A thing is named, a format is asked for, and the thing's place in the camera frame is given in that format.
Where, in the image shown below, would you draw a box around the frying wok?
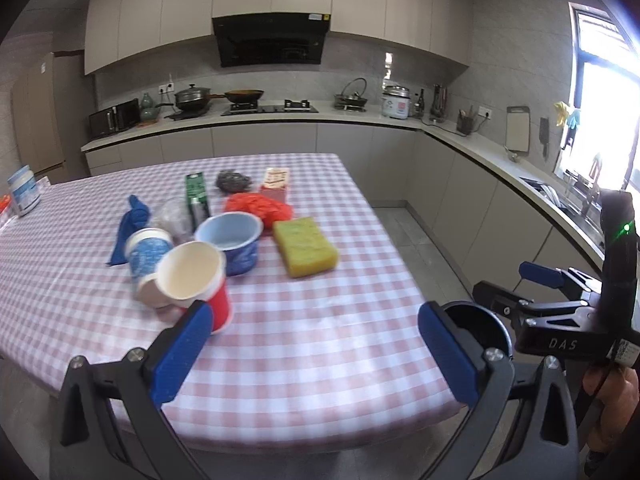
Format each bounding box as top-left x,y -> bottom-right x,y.
207,89 -> 264,104

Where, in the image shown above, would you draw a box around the pink checkered tablecloth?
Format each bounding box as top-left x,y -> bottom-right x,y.
1,153 -> 460,451

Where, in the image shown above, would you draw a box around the blue white paper cup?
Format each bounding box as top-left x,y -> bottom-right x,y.
125,228 -> 174,309

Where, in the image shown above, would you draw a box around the black pot with lid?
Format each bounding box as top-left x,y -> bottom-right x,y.
175,84 -> 210,112

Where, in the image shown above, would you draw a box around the beige refrigerator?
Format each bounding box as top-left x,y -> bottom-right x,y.
12,50 -> 96,183

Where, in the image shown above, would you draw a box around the utensil holder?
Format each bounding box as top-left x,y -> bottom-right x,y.
457,106 -> 475,136

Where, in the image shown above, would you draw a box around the red plastic bag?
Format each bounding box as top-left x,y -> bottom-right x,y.
224,193 -> 294,230

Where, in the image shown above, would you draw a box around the kitchen cleaver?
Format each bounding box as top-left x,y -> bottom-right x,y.
538,117 -> 550,160

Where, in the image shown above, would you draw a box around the green carton box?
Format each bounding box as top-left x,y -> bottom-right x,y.
186,172 -> 210,231

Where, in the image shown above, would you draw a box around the person right hand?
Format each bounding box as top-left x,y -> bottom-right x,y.
588,367 -> 639,453

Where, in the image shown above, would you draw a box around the green ceramic vase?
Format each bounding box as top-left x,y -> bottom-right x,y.
140,92 -> 157,122

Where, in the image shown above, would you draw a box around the black microwave oven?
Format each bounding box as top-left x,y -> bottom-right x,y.
89,99 -> 140,139

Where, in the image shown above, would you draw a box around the kettle on burner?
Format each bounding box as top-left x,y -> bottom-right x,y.
333,77 -> 368,112

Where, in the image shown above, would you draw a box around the black range hood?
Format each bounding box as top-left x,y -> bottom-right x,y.
213,12 -> 331,67

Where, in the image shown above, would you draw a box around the blue cloth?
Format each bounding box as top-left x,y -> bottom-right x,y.
107,195 -> 151,266

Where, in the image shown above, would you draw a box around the blue plastic bowl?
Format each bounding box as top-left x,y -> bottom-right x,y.
194,211 -> 264,276

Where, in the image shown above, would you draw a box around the yellow green sponge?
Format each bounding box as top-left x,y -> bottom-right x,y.
272,217 -> 338,278

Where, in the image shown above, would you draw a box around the dark glass bottle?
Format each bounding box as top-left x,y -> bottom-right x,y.
413,89 -> 425,119

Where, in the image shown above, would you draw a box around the black trash bin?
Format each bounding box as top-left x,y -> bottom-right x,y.
444,301 -> 513,360

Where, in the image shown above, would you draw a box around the hanging yellow gloves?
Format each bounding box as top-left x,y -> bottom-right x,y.
554,101 -> 580,129

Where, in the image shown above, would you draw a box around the red paper cup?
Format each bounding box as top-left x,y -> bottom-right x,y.
156,240 -> 232,334

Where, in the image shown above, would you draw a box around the orange red package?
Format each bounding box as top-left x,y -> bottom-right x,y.
0,195 -> 11,214

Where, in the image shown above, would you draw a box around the red white milk carton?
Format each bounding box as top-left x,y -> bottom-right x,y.
258,167 -> 290,203

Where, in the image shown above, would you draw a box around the white rice cooker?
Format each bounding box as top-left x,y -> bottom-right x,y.
381,84 -> 411,120

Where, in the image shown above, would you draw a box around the steel wool scrubber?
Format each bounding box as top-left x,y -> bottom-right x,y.
216,169 -> 253,194

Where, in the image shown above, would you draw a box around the white cutting board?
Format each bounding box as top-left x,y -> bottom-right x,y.
506,105 -> 530,154

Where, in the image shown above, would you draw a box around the sink faucet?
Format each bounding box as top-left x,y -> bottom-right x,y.
564,155 -> 602,219

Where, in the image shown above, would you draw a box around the white blue jar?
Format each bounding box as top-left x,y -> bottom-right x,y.
8,165 -> 40,217

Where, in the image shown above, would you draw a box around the gas stove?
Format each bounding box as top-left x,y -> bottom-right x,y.
222,100 -> 318,116

